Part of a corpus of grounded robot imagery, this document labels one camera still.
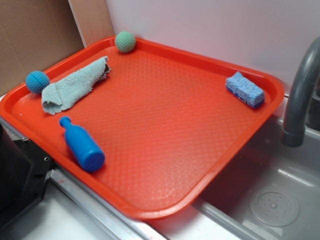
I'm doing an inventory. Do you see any orange plastic tray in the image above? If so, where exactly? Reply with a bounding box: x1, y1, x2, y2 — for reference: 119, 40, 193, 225
0, 37, 285, 220

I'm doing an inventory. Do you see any grey toy sink basin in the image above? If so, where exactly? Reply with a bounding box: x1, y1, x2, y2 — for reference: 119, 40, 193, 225
149, 93, 320, 240

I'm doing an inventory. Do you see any blue sponge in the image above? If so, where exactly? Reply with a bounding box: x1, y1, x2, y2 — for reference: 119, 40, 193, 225
225, 71, 265, 109

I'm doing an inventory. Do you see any grey toy faucet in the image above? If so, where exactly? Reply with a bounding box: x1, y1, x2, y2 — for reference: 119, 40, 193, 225
281, 38, 320, 148

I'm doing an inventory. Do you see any blue textured ball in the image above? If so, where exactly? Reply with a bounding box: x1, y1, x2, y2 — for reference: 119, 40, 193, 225
25, 71, 50, 95

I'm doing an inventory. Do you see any blue plastic toy bottle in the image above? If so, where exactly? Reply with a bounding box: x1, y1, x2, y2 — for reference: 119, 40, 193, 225
59, 116, 106, 172

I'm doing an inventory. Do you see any brown cardboard panel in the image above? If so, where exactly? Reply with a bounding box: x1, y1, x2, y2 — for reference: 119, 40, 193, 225
0, 0, 84, 95

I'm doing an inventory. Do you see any light blue knitted cloth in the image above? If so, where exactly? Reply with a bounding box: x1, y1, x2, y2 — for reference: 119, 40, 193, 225
41, 56, 111, 115

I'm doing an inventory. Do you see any light wooden board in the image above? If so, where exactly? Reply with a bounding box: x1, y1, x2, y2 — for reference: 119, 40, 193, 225
68, 0, 115, 48

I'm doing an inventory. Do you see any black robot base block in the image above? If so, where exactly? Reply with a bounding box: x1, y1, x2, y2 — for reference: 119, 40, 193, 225
0, 126, 52, 228

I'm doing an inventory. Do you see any green textured ball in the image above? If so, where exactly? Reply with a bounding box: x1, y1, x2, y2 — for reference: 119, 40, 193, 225
115, 31, 136, 53

